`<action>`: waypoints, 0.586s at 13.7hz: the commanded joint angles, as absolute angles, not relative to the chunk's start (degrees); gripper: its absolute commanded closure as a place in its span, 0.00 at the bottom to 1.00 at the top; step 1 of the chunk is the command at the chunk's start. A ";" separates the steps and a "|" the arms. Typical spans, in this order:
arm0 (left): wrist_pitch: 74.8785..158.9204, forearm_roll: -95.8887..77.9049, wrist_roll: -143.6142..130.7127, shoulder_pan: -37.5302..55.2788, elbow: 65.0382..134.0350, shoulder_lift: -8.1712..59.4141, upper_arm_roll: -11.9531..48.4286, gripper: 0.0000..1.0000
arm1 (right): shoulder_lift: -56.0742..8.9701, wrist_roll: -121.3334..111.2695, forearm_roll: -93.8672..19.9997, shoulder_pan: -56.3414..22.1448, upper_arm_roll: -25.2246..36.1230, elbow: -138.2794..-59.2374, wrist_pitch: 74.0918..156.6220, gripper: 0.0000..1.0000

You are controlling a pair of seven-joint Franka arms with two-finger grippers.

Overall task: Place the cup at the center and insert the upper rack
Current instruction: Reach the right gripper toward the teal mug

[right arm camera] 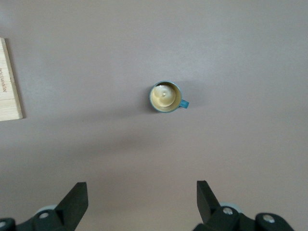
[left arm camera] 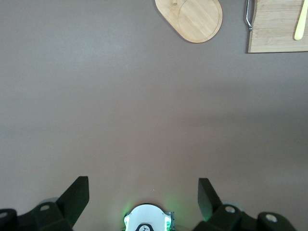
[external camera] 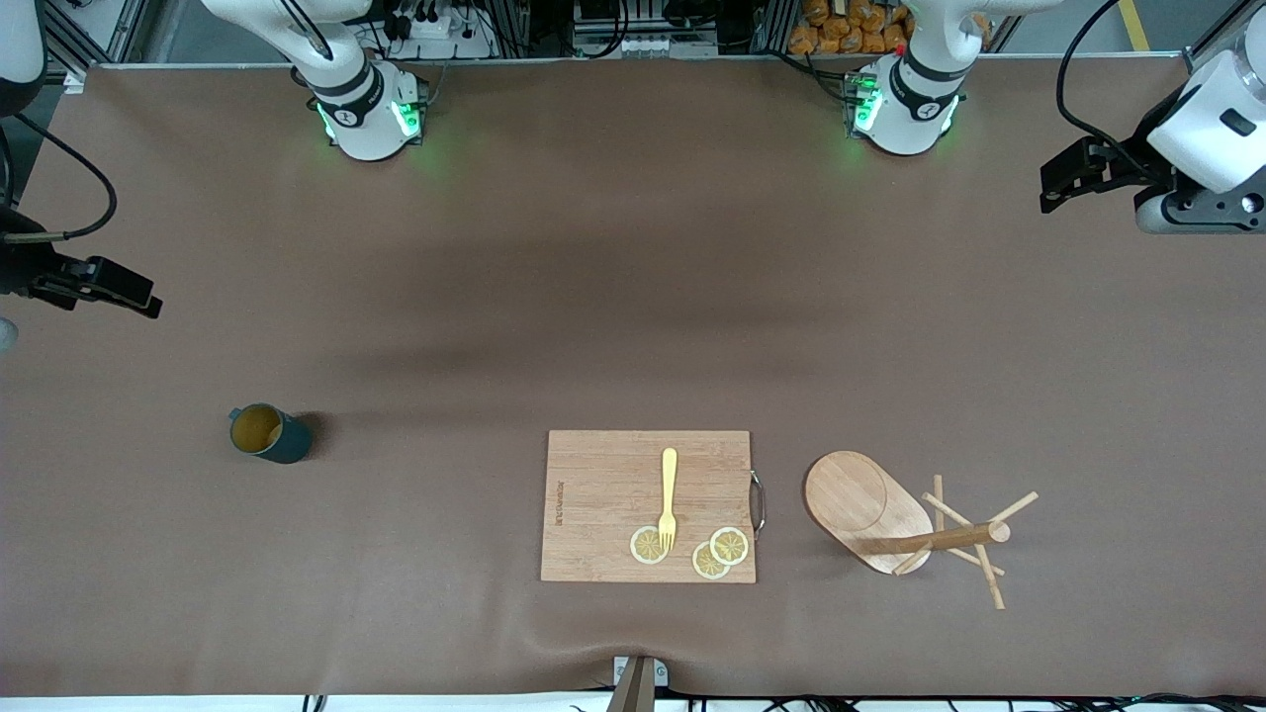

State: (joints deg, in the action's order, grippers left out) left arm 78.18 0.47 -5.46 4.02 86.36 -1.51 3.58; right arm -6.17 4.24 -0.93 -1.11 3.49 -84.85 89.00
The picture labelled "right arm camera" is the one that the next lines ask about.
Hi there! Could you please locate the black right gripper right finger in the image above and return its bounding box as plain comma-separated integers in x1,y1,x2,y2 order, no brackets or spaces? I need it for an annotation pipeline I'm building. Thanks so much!
193,180,243,231

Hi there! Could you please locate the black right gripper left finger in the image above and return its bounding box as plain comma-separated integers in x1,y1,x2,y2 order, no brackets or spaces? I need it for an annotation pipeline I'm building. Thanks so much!
14,182,89,231

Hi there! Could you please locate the teal cup with yellow inside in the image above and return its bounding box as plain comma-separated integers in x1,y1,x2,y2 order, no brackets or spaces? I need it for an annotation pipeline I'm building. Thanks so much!
149,80,190,113

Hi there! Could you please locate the rectangular bamboo cutting board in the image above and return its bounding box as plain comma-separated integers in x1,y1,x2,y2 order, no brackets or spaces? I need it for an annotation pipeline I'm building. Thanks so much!
0,37,24,122

